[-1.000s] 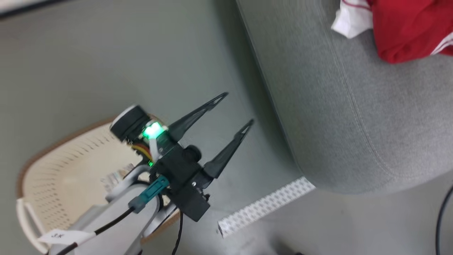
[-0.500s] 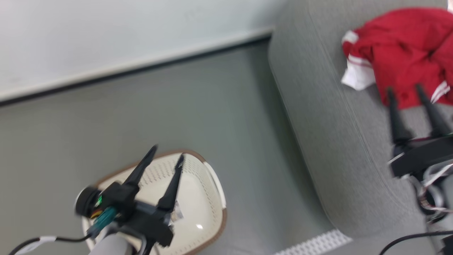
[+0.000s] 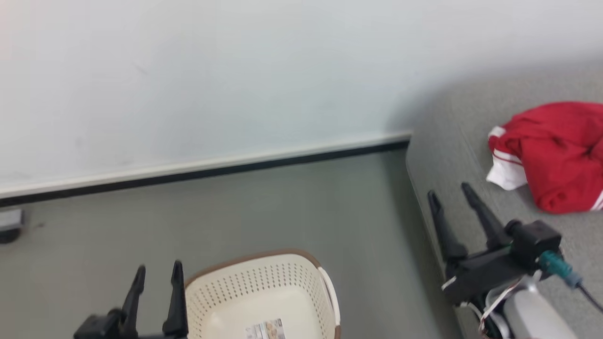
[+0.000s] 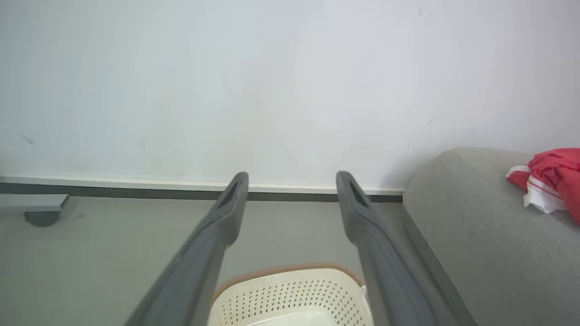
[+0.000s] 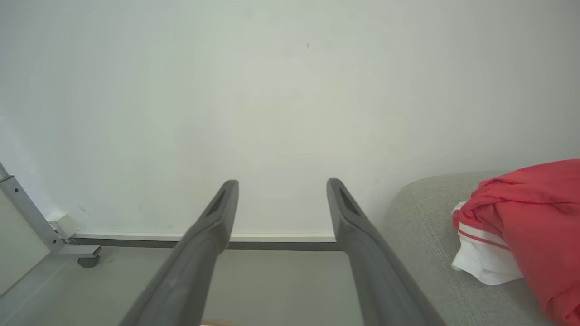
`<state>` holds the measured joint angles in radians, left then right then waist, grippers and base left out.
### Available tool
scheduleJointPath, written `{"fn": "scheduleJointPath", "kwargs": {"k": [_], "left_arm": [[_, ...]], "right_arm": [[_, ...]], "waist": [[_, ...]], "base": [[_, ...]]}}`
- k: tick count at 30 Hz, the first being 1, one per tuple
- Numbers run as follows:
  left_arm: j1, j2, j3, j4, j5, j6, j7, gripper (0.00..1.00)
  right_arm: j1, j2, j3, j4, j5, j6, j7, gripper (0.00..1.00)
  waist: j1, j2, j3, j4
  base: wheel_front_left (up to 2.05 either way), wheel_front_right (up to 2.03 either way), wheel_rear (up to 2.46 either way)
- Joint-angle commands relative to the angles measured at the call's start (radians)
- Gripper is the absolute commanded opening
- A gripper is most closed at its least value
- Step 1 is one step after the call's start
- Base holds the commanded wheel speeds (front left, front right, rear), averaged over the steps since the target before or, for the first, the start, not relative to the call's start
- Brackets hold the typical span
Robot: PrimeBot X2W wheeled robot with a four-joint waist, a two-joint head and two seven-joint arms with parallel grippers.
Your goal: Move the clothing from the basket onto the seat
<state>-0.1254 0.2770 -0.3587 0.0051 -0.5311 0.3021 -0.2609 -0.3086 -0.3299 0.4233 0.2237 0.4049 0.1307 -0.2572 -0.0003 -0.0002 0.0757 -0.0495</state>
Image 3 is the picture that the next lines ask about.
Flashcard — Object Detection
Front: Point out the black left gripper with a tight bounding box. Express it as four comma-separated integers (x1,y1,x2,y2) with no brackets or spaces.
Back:
73,259,190,339

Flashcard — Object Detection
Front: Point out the teal right arm cable plug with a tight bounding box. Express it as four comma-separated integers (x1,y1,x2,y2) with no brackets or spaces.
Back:
538,250,584,290

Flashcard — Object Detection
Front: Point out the small grey black floor object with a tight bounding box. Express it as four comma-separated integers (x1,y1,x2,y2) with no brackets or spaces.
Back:
0,208,25,244

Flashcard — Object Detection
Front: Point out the printed basket label sticker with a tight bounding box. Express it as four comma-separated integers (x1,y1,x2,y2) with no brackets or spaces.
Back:
245,318,287,339

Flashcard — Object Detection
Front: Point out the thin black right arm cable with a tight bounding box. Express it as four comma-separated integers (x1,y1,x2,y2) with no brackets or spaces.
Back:
577,282,603,314

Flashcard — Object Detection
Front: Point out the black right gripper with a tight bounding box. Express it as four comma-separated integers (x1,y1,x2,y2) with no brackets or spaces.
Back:
427,182,564,307

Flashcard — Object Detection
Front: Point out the beige plastic laundry basket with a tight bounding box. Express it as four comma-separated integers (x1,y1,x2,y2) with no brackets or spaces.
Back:
184,250,342,339

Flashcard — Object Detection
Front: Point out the white black wall baseboard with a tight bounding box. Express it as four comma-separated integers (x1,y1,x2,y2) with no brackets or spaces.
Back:
0,131,412,209

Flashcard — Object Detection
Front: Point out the red white twisted cable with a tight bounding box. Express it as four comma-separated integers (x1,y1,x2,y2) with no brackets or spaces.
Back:
478,277,524,339

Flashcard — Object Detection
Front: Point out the red white-trimmed garment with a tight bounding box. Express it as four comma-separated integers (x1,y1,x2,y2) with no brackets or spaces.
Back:
485,101,603,215

